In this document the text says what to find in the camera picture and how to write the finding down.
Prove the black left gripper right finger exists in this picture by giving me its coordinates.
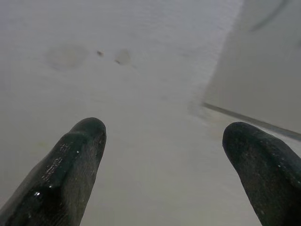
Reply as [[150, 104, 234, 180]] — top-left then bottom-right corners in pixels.
[[222, 121, 301, 226]]

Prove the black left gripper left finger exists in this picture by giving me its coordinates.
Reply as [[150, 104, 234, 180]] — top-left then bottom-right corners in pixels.
[[0, 117, 107, 226]]

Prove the white panel with metal edge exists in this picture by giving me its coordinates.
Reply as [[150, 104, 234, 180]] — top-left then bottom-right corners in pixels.
[[202, 0, 301, 140]]

